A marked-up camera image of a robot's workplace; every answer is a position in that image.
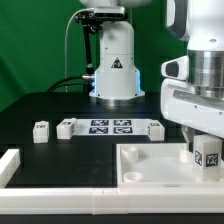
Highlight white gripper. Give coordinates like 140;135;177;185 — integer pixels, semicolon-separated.
160;56;224;151

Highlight white square tabletop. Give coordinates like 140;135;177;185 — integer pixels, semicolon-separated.
116;143;224;188

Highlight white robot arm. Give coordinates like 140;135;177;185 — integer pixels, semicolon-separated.
80;0;224;138

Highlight fiducial marker sheet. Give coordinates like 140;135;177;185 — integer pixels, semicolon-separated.
74;119;158;136

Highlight green backdrop curtain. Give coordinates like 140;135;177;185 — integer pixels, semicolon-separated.
0;0;186;111

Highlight white U-shaped obstacle fence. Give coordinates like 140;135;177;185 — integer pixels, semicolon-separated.
0;149;224;215

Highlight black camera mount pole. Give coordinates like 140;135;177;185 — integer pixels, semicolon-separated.
83;24;94;93

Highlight black cable bundle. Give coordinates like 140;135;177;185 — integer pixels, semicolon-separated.
45;75;88;94

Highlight black camera on mount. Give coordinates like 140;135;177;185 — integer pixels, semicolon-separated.
75;6;127;23

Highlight grey cable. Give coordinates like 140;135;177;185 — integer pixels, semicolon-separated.
64;8;88;93

